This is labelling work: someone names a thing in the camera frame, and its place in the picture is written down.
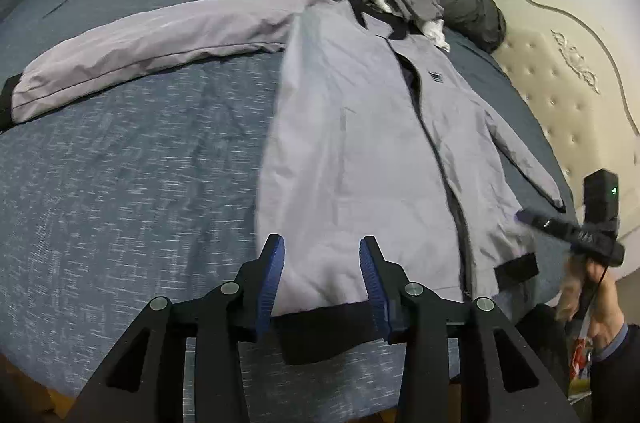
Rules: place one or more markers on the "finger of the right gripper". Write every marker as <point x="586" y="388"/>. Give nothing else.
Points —
<point x="525" y="217"/>

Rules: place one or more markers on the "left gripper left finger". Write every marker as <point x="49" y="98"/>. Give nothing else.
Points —
<point x="141" y="377"/>

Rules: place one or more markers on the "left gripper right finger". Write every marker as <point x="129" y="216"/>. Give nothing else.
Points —
<point x="463" y="361"/>

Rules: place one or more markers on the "grey black zip jacket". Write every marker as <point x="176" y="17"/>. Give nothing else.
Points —
<point x="373" y="132"/>

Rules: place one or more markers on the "person's right hand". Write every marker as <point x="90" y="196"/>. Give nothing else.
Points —
<point x="607" y="319"/>

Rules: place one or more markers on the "cream tufted headboard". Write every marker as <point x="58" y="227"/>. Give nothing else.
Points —
<point x="570" y="81"/>

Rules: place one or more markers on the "blue patterned bed sheet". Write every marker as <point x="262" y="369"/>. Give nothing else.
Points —
<point x="146" y="189"/>

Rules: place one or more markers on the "white garment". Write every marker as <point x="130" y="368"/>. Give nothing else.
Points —
<point x="434" y="31"/>

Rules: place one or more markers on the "black tracking camera box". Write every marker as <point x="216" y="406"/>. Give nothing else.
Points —
<point x="601" y="202"/>

